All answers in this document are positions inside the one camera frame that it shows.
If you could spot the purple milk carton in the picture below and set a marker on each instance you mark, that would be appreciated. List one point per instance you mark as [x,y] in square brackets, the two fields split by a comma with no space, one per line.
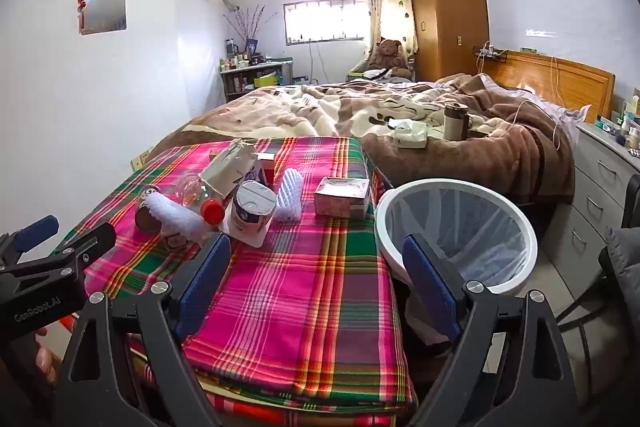
[252,212]

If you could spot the crushed white paper cup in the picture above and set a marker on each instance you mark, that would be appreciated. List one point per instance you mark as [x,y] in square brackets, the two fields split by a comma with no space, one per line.
[227,167]

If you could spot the vase of dry branches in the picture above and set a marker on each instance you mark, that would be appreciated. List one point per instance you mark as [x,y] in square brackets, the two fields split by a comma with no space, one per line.
[242,27]

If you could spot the lilac pillow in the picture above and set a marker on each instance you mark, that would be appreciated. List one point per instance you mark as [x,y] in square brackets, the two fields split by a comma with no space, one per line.
[560,109]

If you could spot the wooden bed headboard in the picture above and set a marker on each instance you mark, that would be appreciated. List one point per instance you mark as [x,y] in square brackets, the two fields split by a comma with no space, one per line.
[575,82]

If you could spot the steel thermos mug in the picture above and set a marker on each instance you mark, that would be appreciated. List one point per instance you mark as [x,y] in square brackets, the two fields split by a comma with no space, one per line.
[455,124]

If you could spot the white foam fruit net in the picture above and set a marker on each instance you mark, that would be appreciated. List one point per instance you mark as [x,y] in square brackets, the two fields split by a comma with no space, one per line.
[289,197]
[175,217]

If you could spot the orange cardboard box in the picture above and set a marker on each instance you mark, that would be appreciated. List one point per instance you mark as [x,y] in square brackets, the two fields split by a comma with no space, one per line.
[267,169]

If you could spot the group of toiletries on dresser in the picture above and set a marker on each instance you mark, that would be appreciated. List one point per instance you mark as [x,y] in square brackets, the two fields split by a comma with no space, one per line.
[625,127]

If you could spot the group of bottles on shelf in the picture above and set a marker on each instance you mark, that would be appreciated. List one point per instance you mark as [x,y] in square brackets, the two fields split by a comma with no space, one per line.
[235,59]

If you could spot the wooden wardrobe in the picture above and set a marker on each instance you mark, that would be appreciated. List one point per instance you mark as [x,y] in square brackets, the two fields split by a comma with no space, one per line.
[445,7]

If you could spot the clear plastic bottle red cap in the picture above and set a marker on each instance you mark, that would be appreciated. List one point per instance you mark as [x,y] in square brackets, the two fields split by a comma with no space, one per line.
[212,211]

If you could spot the brown cream patterned blanket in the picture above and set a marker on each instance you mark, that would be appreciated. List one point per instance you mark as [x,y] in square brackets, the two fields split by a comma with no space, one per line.
[500,157]

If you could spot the brown teddy bear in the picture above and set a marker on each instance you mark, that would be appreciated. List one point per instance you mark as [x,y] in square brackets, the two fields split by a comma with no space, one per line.
[387,54]

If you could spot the wall power outlet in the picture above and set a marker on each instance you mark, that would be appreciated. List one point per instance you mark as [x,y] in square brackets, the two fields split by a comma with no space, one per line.
[139,160]

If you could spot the pink patterned box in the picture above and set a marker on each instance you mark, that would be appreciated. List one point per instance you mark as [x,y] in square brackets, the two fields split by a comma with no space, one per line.
[340,202]

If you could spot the black phone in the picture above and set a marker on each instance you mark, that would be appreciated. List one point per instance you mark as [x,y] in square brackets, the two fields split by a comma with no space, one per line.
[480,134]

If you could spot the green box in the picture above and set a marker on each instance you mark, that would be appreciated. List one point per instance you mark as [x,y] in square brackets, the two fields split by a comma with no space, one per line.
[266,82]

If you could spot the barred window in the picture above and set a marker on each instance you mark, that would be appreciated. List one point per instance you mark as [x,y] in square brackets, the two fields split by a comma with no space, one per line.
[325,22]

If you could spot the red hanging ornament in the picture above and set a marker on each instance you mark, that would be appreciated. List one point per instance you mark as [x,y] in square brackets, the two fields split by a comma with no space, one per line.
[82,9]

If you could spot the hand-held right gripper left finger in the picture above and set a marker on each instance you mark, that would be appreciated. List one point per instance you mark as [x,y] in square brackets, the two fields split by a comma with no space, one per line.
[205,282]

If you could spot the white tissue box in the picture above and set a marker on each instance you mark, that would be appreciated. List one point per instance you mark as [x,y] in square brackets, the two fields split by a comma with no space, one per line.
[410,134]

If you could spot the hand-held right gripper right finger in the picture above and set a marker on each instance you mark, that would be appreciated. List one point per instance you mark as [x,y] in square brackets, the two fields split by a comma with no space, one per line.
[430,282]

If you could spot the blue picture frame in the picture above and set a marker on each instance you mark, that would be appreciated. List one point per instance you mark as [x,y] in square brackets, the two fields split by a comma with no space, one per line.
[251,48]

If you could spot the silver wall mirror sheet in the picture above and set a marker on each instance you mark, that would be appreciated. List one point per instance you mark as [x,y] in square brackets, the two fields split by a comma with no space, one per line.
[105,7]

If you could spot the grey drawer dresser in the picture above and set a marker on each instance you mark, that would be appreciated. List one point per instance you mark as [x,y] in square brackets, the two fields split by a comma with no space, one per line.
[595,187]

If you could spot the person's left hand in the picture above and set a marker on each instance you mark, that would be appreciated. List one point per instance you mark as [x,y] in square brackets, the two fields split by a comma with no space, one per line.
[45,359]

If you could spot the small storage shelf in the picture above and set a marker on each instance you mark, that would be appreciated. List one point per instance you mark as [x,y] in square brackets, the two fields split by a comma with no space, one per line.
[235,82]

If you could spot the grey clothing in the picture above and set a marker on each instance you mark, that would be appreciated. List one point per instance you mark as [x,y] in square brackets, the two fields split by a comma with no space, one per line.
[627,267]

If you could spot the white round trash bin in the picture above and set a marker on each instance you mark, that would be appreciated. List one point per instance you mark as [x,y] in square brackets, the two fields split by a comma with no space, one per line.
[525,227]

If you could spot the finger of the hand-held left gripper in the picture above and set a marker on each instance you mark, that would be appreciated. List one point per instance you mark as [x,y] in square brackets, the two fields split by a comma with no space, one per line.
[85,247]
[35,229]

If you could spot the pink green plaid cloth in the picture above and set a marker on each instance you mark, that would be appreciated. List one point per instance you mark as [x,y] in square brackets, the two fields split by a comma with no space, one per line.
[300,282]

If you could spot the wall shelf with power strip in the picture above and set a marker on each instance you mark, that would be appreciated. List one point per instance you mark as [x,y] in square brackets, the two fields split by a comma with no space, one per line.
[487,53]

